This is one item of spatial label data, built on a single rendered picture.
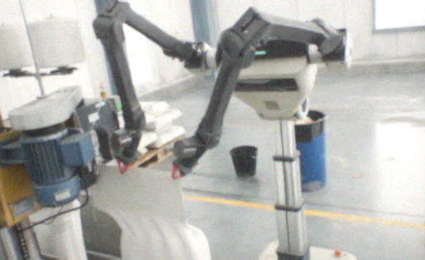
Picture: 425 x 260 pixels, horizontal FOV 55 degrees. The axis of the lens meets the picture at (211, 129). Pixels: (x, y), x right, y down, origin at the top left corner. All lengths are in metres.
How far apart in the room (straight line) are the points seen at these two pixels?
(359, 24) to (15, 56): 8.23
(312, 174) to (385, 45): 5.88
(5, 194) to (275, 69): 1.08
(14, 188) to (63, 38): 0.54
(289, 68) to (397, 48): 7.71
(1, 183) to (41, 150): 0.20
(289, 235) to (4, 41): 1.52
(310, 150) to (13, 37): 2.66
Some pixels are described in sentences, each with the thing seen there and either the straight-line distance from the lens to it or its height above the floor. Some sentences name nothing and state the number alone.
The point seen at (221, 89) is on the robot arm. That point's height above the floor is 1.41.
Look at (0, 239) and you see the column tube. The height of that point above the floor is 0.97.
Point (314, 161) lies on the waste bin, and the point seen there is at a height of 0.28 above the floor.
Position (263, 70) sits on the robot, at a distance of 1.66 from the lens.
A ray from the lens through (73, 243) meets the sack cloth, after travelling 2.16.
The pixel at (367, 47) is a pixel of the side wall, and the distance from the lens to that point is 9.35.
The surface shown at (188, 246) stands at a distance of 1.63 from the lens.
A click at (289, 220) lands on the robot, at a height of 0.62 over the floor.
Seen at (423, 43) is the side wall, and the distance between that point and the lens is 9.25.
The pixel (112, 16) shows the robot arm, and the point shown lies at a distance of 1.41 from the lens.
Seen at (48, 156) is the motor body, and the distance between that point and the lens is 1.41.
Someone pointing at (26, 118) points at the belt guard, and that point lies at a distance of 1.37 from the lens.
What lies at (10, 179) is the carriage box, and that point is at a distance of 1.56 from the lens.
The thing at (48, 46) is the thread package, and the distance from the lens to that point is 1.45.
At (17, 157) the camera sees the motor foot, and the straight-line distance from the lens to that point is 1.52.
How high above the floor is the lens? 1.64
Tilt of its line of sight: 16 degrees down
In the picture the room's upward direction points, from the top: 7 degrees counter-clockwise
